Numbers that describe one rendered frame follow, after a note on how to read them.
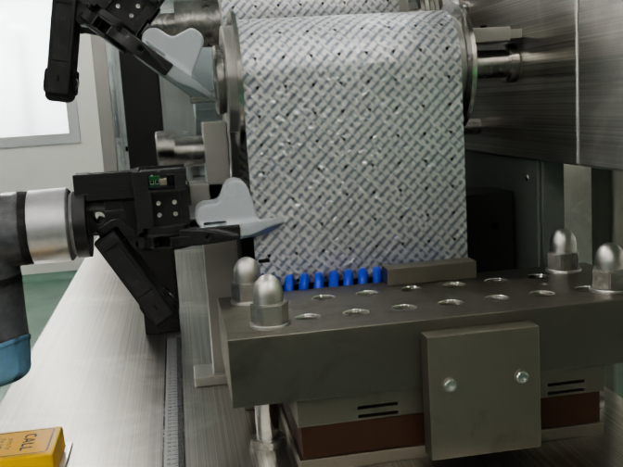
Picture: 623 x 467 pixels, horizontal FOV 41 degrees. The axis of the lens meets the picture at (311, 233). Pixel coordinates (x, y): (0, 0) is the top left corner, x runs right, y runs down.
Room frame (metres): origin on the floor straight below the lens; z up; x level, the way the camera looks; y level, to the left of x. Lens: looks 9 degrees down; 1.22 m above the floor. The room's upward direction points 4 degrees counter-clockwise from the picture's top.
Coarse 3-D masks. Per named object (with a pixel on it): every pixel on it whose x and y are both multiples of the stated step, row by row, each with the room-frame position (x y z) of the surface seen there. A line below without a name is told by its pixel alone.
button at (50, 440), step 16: (16, 432) 0.76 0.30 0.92; (32, 432) 0.76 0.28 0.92; (48, 432) 0.76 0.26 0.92; (0, 448) 0.73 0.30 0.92; (16, 448) 0.72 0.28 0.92; (32, 448) 0.72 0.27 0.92; (48, 448) 0.72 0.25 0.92; (0, 464) 0.70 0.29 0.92; (16, 464) 0.70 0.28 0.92; (32, 464) 0.71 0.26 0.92; (48, 464) 0.71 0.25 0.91
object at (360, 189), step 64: (256, 128) 0.87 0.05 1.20; (320, 128) 0.88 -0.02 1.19; (384, 128) 0.89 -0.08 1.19; (448, 128) 0.90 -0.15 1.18; (256, 192) 0.87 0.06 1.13; (320, 192) 0.88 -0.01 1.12; (384, 192) 0.89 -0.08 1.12; (448, 192) 0.90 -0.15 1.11; (256, 256) 0.87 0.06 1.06; (320, 256) 0.88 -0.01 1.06; (384, 256) 0.89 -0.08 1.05; (448, 256) 0.90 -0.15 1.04
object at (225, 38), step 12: (456, 24) 0.93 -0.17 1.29; (228, 36) 0.89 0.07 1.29; (228, 48) 0.88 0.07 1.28; (228, 60) 0.88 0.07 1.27; (228, 72) 0.87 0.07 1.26; (228, 84) 0.87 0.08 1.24; (228, 96) 0.88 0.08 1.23; (228, 108) 0.89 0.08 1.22; (228, 120) 0.91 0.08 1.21; (228, 132) 0.93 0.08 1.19
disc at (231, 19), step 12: (228, 12) 0.92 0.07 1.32; (228, 24) 0.94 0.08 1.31; (240, 60) 0.86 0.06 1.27; (240, 72) 0.86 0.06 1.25; (240, 84) 0.86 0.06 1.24; (240, 96) 0.86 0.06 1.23; (240, 108) 0.87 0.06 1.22; (240, 120) 0.87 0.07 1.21; (240, 132) 0.89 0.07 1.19; (240, 144) 0.91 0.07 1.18
